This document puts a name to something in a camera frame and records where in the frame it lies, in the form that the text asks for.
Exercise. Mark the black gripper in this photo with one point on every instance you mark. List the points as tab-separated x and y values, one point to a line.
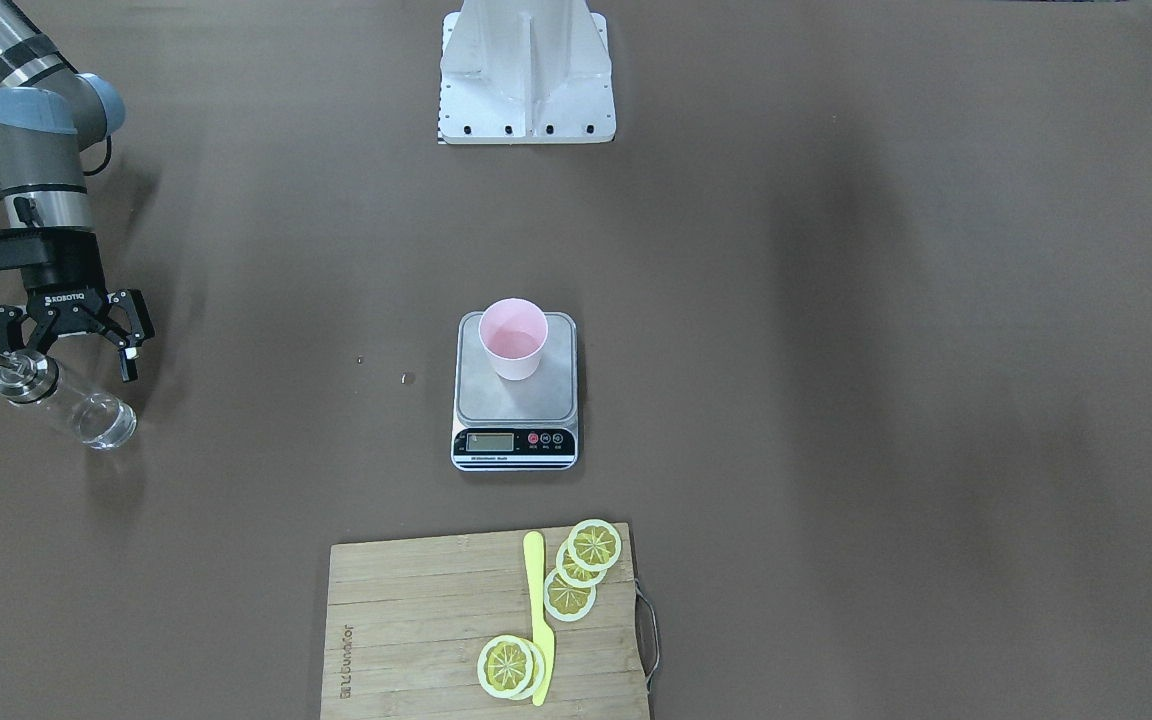
64	270

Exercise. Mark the glass sauce bottle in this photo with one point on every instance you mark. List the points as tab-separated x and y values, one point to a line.
51	392

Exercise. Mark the pink plastic cup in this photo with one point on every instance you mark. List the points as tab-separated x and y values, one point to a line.
513	333

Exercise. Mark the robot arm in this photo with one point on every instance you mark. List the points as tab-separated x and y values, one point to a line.
49	114

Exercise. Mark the digital kitchen scale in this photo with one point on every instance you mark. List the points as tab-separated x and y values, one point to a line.
527	425

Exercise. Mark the bamboo cutting board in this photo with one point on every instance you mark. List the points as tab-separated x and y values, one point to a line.
406	619

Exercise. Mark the yellow plastic knife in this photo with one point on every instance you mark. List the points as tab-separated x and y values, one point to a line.
535	560

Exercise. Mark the lemon slice top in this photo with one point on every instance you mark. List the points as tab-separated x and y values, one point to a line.
595	545

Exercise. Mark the lemon slice under front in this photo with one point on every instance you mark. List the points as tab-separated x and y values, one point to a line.
537	676

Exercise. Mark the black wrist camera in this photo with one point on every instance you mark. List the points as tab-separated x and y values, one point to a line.
19	249

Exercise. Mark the white pedestal base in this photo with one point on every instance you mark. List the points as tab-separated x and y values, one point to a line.
525	73

